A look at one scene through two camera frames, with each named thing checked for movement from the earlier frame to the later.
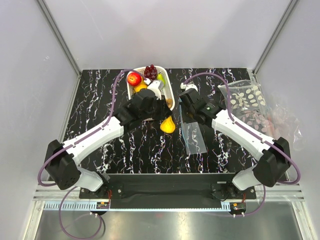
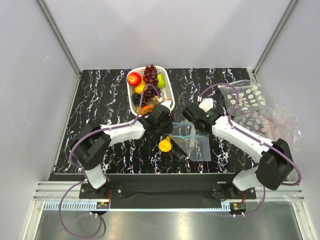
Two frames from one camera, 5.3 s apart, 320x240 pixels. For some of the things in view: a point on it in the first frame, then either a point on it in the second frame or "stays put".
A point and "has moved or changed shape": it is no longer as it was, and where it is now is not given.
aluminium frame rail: [282, 192] stays put
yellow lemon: [142, 85] stays put
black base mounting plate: [170, 186] stays put
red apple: [134, 79] stays put
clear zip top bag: [193, 133] has moved or changed shape
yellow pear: [167, 125] has moved or changed shape
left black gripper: [164, 111] -> [169, 128]
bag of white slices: [245, 95] stays put
